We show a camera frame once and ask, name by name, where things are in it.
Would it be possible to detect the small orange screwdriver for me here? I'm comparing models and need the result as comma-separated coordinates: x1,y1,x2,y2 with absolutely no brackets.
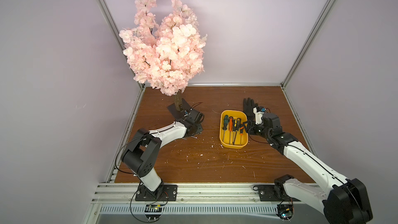
239,123,245,145

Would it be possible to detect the large green black screwdriver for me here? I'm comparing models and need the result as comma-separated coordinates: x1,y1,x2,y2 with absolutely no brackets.
222,115,229,142

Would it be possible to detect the yellow black striped screwdriver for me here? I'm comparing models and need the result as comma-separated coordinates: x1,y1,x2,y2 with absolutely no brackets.
233,118,241,145

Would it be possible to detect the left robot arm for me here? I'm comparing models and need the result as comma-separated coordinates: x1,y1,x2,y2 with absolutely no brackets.
120,108,204,199

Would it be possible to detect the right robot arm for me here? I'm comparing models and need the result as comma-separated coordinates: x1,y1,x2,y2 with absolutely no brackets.
246,109,373,224

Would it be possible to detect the yellow plastic storage box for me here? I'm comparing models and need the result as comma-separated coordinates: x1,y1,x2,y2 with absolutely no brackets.
219,110,248,149

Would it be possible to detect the black work glove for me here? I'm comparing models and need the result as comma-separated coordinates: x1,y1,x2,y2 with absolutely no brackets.
243,97,258,120

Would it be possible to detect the pink artificial blossom tree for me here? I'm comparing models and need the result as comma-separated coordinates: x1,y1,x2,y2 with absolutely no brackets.
119,0,207,100

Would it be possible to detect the right controller board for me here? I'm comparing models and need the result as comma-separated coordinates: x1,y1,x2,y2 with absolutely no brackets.
276,204,294,221

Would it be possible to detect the controller board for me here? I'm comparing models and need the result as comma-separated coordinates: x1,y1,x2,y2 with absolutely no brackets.
276,204,294,221
144,204,163,223

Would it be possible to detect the left controller board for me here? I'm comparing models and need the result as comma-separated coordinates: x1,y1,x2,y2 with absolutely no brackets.
144,204,163,223

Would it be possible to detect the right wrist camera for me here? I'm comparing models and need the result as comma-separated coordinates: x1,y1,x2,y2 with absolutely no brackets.
253,106,267,125

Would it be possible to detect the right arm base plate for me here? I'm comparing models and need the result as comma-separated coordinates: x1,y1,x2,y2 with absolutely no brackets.
252,184,299,202

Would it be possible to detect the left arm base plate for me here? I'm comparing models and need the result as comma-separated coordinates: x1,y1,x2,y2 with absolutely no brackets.
135,184,178,202

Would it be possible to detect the aluminium front rail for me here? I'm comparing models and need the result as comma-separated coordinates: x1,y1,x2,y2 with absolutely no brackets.
91,183,347,205

